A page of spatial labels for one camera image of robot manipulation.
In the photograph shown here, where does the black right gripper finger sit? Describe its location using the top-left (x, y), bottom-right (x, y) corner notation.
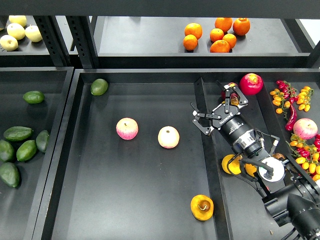
top-left (216, 81), bottom-right (249, 113)
top-left (190, 102), bottom-right (222, 136)

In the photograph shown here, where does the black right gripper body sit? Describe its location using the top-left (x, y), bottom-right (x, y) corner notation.
top-left (212, 103), bottom-right (255, 148)

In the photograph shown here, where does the green avocado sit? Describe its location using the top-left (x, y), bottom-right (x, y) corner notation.
top-left (0, 162), bottom-right (20, 188)

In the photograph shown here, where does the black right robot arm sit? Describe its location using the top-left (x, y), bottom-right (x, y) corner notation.
top-left (191, 78), bottom-right (320, 240)

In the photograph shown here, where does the yellow pear brown top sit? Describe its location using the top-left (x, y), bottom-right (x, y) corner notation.
top-left (272, 153), bottom-right (286, 160)

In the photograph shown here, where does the green avocado tray corner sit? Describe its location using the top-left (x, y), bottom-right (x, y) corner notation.
top-left (90, 78), bottom-right (109, 96)

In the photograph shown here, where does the green avocado left tray right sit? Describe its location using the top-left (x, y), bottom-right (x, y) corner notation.
top-left (35, 130), bottom-right (50, 153)

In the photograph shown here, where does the green avocado left tray top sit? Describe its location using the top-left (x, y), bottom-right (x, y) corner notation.
top-left (22, 90), bottom-right (45, 104)

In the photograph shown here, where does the green avocado left tray middle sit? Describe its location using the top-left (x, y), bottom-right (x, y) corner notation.
top-left (16, 139), bottom-right (38, 162)

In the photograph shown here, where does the dark green avocado left tray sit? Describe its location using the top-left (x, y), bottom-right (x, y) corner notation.
top-left (3, 126), bottom-right (34, 142)

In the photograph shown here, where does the pale yellow pear right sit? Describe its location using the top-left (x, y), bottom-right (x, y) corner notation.
top-left (25, 25), bottom-right (43, 43)

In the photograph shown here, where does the dark avocado left edge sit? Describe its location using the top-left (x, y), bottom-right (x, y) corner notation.
top-left (0, 139), bottom-right (15, 163)

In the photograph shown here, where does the pale yellow pear top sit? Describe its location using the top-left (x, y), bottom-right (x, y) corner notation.
top-left (8, 15), bottom-right (27, 27)

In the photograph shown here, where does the pale yellow pear front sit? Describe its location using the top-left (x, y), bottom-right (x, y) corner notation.
top-left (0, 35), bottom-right (19, 52)

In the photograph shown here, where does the red apple right tray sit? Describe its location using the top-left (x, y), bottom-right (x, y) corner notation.
top-left (239, 73), bottom-right (264, 96)

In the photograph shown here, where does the dark red small apple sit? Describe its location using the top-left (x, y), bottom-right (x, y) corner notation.
top-left (220, 82), bottom-right (239, 100)

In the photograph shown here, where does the pale yellow pink apple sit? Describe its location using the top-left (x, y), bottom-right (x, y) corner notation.
top-left (157, 126), bottom-right (180, 149)

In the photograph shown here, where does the upper cherry tomato bunch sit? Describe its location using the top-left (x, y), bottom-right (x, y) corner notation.
top-left (269, 80), bottom-right (314, 117)

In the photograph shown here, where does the cherry tomato bunch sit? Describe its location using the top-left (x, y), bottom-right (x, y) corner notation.
top-left (269, 80), bottom-right (314, 117)
top-left (287, 133), bottom-right (320, 184)

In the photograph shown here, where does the red chili pepper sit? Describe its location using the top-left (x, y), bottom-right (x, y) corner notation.
top-left (284, 104), bottom-right (297, 131)

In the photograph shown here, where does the orange front bottom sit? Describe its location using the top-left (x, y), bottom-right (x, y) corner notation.
top-left (209, 39), bottom-right (230, 53)

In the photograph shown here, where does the orange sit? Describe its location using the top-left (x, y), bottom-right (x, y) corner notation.
top-left (232, 18), bottom-right (251, 36)
top-left (214, 17), bottom-right (233, 33)
top-left (184, 22), bottom-right (203, 40)
top-left (222, 33), bottom-right (237, 50)
top-left (209, 39), bottom-right (230, 53)
top-left (182, 34), bottom-right (198, 51)

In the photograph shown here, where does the orange middle right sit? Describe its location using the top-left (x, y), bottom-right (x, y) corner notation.
top-left (222, 33), bottom-right (237, 50)

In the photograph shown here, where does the pink apple far right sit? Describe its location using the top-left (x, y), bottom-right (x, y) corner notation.
top-left (293, 118), bottom-right (318, 140)

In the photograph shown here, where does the orange centre small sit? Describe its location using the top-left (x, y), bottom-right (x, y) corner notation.
top-left (209, 28), bottom-right (225, 43)

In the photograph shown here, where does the lower cherry tomato bunch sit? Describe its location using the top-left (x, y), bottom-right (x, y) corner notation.
top-left (287, 133), bottom-right (320, 184)

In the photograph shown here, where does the orange top right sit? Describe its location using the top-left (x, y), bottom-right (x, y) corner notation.
top-left (232, 18), bottom-right (251, 36)

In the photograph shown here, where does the orange lower left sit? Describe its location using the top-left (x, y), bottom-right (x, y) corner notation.
top-left (182, 34), bottom-right (198, 51)

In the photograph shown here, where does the pink red apple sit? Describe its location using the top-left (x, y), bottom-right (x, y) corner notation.
top-left (116, 117), bottom-right (139, 140)

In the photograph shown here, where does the orange top centre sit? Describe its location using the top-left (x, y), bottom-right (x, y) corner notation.
top-left (214, 17), bottom-right (233, 33)

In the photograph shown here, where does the black centre tray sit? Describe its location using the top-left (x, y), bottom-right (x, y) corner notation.
top-left (41, 68), bottom-right (320, 240)

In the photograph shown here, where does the black tray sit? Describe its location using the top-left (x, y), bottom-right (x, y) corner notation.
top-left (0, 67), bottom-right (74, 240)
top-left (41, 68), bottom-right (320, 240)

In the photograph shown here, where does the orange top left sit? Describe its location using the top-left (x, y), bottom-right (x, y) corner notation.
top-left (184, 22), bottom-right (203, 40)

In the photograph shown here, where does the black left tray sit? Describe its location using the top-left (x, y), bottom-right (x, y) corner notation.
top-left (0, 67), bottom-right (74, 240)

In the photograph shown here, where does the black shelf frame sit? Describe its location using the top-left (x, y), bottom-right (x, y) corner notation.
top-left (0, 0), bottom-right (320, 69)

